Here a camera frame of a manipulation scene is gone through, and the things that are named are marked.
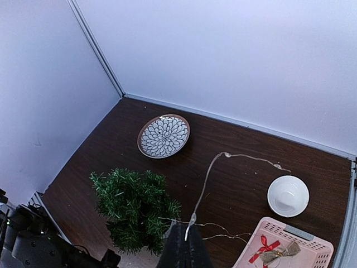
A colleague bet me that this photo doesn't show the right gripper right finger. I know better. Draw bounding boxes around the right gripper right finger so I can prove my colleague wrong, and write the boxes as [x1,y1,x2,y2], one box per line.
[187,226,214,268]

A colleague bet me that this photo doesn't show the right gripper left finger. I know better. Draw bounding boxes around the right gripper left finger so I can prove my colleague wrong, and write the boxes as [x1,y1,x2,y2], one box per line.
[156,223,186,268]

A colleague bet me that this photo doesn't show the small green christmas tree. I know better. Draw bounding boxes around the small green christmas tree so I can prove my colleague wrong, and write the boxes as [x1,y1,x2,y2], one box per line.
[89,168,181,256]

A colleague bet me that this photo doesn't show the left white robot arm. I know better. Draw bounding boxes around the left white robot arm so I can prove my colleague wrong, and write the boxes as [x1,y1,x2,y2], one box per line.
[1,190,121,267]

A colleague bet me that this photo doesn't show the red burlap bow ornament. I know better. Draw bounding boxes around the red burlap bow ornament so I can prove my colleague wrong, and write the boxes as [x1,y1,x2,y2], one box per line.
[248,234,301,267]

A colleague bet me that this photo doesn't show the pink plastic basket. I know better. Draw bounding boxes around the pink plastic basket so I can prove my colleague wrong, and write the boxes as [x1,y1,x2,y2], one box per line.
[233,217,334,267]

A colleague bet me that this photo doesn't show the white ceramic bowl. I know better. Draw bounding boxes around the white ceramic bowl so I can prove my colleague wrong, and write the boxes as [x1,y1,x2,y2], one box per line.
[267,175,310,218]

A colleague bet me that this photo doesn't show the patterned ceramic plate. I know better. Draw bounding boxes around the patterned ceramic plate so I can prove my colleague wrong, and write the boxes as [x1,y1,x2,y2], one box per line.
[137,114,190,159]

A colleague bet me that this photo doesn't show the left aluminium frame post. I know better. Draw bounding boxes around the left aluminium frame post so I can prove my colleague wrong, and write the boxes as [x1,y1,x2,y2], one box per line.
[67,0,126,98]

